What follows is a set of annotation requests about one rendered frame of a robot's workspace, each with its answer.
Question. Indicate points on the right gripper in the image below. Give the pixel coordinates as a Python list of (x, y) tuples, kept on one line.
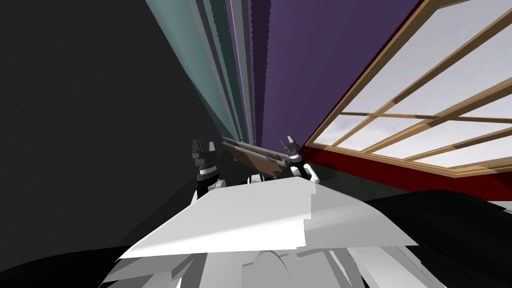
[(291, 151)]

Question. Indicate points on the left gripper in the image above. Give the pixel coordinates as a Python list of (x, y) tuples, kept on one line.
[(204, 158)]

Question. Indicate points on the brown wooden panel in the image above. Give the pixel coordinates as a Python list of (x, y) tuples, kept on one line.
[(256, 160)]

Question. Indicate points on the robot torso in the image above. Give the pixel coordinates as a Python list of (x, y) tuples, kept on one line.
[(256, 216)]

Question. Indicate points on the wooden framed window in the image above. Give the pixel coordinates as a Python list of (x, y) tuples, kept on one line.
[(432, 104)]

